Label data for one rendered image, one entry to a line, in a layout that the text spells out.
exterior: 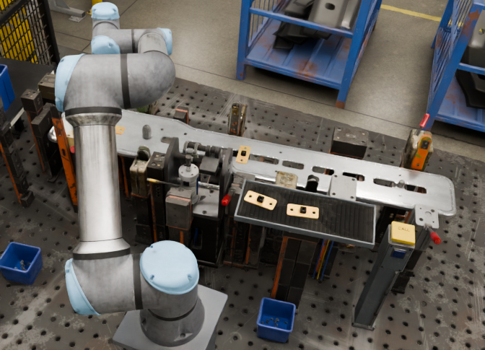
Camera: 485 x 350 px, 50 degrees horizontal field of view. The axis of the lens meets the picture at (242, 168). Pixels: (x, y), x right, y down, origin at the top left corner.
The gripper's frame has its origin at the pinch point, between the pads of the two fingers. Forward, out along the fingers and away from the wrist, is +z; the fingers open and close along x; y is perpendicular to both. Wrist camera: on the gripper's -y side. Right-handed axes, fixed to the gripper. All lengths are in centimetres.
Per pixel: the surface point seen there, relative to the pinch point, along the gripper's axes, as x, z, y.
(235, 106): 13.6, 1.6, 40.4
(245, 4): 179, 52, 15
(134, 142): -4.3, 11.3, 9.8
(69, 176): -16.1, 21.9, -9.7
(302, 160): 3, 10, 67
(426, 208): -14, 3, 106
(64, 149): -16.1, 9.2, -9.5
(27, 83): 12.0, 9.2, -37.0
